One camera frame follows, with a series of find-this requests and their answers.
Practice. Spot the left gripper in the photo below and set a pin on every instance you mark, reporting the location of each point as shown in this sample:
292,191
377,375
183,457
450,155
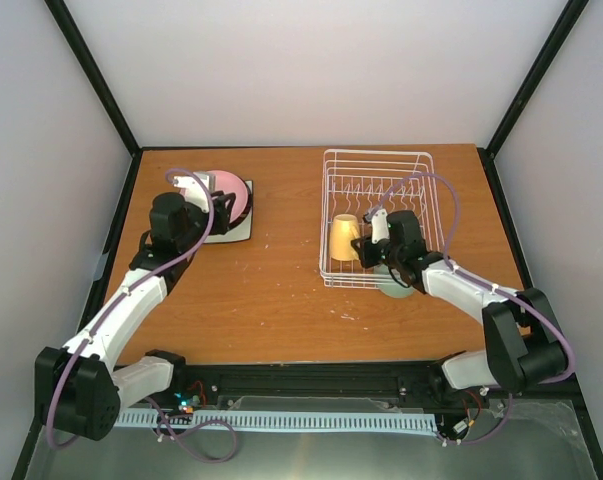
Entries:
221,216

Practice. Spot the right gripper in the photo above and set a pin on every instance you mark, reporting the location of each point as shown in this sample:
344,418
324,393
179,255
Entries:
366,259

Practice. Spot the pink plate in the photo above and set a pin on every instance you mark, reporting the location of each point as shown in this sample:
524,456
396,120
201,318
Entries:
228,182

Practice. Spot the yellow mug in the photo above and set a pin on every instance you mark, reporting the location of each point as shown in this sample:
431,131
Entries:
344,230

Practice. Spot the green ceramic bowl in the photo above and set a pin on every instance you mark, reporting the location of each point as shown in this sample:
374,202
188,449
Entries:
392,289

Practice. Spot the white wire dish rack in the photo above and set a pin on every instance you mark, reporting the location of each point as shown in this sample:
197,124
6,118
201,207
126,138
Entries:
370,185

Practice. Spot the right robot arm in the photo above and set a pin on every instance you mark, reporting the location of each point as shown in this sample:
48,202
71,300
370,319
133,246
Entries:
523,344

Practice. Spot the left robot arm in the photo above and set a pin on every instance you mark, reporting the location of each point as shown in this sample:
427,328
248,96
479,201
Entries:
78,389

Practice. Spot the black striped round plate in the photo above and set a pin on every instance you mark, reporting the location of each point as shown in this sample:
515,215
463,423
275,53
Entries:
241,207

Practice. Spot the white square plate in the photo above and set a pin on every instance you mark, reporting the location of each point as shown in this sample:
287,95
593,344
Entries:
241,233

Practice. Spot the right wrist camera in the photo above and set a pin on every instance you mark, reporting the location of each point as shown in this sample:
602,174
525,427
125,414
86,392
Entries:
377,219

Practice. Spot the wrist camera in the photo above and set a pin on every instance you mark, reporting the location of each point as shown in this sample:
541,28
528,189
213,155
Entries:
377,219
192,191

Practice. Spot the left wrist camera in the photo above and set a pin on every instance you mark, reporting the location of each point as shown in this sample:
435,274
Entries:
192,191

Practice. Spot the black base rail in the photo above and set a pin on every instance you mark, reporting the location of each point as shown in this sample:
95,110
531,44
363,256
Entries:
412,384

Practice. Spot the light blue cable duct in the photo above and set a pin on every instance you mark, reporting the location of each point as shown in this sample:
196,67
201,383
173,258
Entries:
311,422

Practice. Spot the left black frame post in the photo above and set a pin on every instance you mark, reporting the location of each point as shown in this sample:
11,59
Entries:
75,40

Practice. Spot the black frame post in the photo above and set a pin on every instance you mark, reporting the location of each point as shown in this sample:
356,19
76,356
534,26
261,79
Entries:
75,40
555,40

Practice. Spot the right black frame post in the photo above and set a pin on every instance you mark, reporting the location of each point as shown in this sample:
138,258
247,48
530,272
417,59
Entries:
555,40

